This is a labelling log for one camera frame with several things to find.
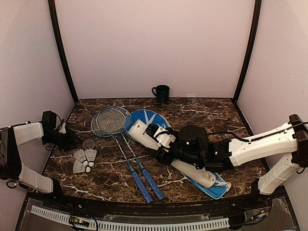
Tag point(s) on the blue racket bag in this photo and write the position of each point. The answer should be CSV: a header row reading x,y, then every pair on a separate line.
x,y
214,191

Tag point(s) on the white shuttlecock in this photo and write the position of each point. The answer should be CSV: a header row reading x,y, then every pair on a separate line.
x,y
91,155
80,156
78,167

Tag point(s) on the left black frame post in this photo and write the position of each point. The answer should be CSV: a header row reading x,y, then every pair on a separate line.
x,y
60,48

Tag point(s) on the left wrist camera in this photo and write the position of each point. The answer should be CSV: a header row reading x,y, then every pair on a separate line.
x,y
49,120

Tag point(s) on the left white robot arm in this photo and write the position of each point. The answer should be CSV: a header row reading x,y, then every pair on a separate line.
x,y
13,168

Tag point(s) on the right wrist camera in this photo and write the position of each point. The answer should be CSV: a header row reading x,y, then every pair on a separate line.
x,y
194,139

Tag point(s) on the dark green mug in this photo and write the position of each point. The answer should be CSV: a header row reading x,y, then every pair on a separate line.
x,y
161,93

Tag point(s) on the black frame post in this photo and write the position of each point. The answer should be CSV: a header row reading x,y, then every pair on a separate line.
x,y
60,48
249,50

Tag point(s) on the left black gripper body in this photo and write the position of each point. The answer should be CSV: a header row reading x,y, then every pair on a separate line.
x,y
63,142

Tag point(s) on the white shuttlecock tube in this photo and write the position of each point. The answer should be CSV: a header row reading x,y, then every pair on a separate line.
x,y
165,138

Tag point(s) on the right black frame post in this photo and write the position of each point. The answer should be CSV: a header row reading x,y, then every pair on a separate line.
x,y
249,50

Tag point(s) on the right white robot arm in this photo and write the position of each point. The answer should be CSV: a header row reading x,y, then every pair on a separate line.
x,y
290,139

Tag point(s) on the white slotted cable duct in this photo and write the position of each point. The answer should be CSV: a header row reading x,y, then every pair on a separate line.
x,y
101,225

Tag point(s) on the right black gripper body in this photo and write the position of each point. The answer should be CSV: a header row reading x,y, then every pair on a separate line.
x,y
191,159

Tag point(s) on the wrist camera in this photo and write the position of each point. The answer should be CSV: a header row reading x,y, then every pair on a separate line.
x,y
49,120
194,139

